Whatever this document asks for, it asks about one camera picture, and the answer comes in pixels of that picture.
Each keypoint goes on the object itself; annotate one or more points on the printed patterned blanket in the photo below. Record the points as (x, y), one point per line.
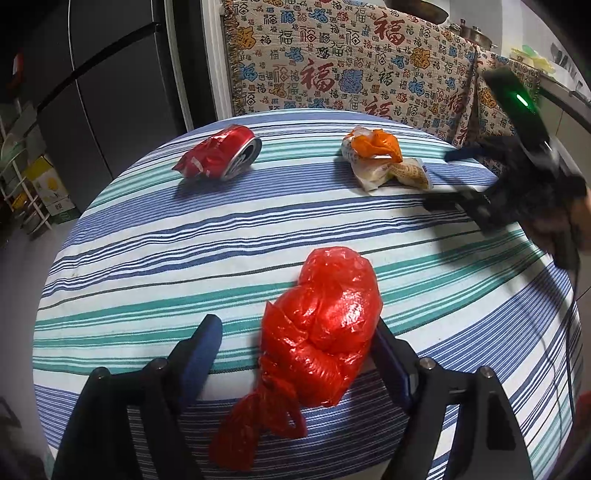
(323, 55)

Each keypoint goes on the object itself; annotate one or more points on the yellow cardboard box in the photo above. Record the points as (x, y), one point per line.
(51, 184)

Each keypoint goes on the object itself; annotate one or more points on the red plastic bag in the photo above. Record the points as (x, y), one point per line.
(323, 314)

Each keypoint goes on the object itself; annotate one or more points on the orange white wrapper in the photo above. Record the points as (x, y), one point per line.
(378, 147)

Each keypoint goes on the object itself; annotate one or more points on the crushed red can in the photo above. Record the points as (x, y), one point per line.
(212, 152)

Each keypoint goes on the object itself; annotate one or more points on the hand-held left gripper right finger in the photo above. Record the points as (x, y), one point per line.
(392, 367)

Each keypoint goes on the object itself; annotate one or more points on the steel pot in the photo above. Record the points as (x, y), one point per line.
(475, 34)

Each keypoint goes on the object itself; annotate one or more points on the dark grey refrigerator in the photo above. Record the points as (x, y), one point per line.
(115, 69)

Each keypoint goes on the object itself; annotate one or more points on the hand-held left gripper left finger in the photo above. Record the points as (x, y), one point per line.
(203, 353)

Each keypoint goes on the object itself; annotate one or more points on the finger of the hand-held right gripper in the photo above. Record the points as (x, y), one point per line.
(475, 150)
(457, 201)

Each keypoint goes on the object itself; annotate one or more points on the person's right hand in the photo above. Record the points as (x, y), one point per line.
(584, 221)

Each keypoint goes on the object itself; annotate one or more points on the yellow green plastic items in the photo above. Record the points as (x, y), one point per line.
(531, 57)

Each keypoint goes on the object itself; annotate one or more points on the grey kitchen counter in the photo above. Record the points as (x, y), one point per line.
(568, 104)

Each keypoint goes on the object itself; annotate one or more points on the dark wok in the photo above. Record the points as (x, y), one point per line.
(420, 9)

